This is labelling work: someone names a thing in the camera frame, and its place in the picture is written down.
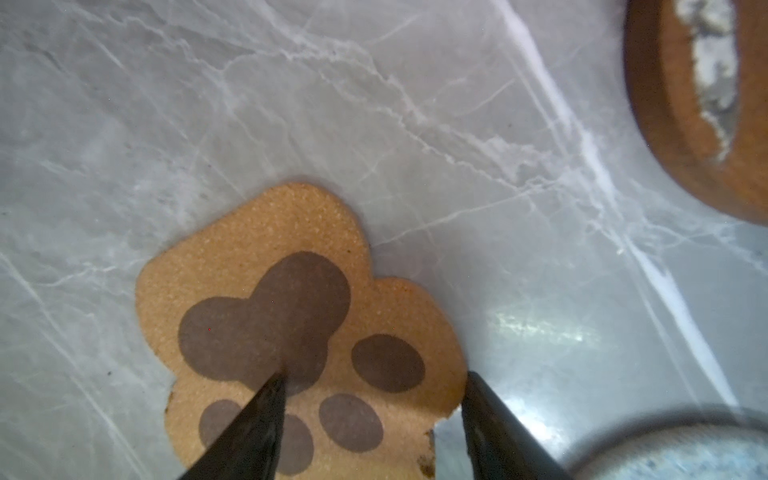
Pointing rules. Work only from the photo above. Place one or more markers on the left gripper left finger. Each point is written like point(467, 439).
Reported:
point(249, 448)

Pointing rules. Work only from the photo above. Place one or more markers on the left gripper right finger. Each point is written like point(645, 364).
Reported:
point(499, 445)

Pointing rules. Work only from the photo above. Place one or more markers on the cork paw print coaster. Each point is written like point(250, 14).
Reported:
point(285, 284)

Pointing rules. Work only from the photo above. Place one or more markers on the blue grey woven coaster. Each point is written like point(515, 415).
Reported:
point(710, 442)

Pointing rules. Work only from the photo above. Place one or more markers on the glossy brown round coaster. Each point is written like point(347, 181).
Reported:
point(696, 77)

